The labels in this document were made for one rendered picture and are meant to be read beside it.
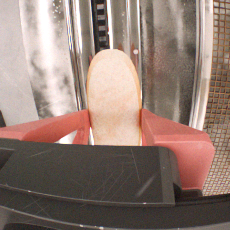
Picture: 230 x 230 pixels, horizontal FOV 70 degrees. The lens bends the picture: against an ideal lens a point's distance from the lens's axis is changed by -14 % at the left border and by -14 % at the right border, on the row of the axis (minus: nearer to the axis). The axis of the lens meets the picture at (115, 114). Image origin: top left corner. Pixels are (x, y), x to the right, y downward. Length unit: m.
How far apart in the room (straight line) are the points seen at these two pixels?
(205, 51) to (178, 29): 0.07
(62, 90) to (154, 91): 0.12
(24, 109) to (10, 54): 0.09
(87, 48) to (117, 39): 0.03
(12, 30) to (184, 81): 0.25
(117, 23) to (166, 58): 0.08
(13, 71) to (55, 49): 0.10
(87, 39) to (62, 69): 0.04
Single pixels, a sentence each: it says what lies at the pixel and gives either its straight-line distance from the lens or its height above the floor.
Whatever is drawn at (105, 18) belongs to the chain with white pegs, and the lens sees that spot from 0.22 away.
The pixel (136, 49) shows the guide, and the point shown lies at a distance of 0.20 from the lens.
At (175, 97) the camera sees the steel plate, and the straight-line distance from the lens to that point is 0.26.
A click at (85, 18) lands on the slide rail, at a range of 0.21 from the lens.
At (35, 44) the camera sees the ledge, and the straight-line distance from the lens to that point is 0.22.
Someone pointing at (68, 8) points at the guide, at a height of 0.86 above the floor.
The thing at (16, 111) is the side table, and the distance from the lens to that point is 0.32.
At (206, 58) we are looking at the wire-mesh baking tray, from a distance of 0.18.
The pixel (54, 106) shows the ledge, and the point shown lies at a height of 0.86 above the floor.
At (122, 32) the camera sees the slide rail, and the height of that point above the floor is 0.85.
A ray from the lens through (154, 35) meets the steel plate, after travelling 0.24.
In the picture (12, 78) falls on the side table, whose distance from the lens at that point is 0.30.
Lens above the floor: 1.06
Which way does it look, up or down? 62 degrees down
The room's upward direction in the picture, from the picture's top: 172 degrees counter-clockwise
